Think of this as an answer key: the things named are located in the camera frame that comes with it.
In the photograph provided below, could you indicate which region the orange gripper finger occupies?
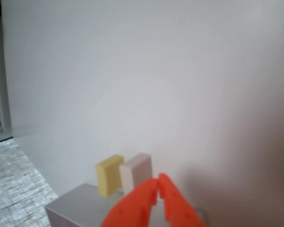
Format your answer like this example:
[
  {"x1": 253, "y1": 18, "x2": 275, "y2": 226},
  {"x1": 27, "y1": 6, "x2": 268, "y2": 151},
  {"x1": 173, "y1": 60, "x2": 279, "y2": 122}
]
[
  {"x1": 100, "y1": 177, "x2": 160, "y2": 227},
  {"x1": 158, "y1": 172, "x2": 207, "y2": 227}
]

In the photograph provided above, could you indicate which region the white foam cuboid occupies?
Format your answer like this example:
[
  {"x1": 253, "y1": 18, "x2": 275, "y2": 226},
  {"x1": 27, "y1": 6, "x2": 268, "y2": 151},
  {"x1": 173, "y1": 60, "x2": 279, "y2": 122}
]
[{"x1": 119, "y1": 153, "x2": 153, "y2": 196}]

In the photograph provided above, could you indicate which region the yellow foam cuboid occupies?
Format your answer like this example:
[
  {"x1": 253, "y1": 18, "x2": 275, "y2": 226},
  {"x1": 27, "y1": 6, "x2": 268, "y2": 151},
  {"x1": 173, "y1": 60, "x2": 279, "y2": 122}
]
[{"x1": 95, "y1": 154, "x2": 124, "y2": 197}]

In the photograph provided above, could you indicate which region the white cardboard bin box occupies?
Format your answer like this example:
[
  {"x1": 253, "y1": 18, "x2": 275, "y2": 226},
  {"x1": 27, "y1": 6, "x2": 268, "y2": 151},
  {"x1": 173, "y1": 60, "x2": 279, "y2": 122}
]
[{"x1": 44, "y1": 183, "x2": 208, "y2": 227}]

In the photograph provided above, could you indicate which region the white shelf unit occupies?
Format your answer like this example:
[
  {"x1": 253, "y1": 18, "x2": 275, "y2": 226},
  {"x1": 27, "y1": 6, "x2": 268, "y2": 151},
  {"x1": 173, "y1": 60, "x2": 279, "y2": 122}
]
[{"x1": 0, "y1": 0, "x2": 14, "y2": 144}]

